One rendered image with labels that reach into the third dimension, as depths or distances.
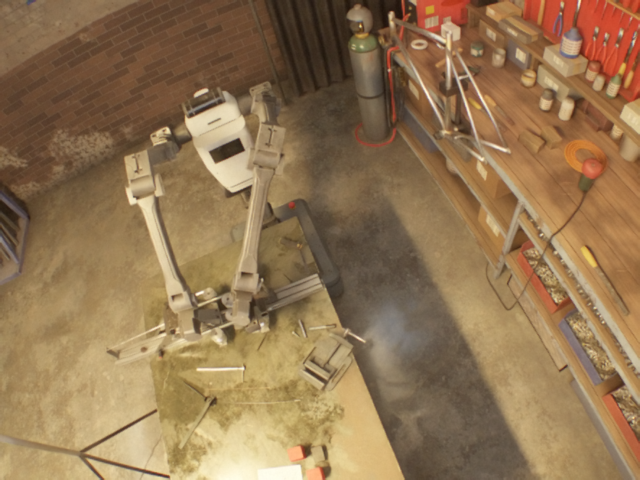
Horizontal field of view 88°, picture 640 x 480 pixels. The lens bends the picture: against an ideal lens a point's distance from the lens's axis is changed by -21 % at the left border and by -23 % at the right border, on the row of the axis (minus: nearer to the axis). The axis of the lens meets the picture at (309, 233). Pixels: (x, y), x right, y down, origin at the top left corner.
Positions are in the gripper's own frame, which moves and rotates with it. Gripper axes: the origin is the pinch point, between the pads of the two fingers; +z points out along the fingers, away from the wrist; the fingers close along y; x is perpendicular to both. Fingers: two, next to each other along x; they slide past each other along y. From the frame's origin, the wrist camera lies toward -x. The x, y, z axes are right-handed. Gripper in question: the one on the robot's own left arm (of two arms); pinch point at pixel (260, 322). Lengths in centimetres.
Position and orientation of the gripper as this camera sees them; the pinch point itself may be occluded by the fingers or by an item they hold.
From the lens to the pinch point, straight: 146.3
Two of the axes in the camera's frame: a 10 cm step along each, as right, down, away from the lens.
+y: 9.3, -3.8, 0.1
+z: 2.6, 6.7, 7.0
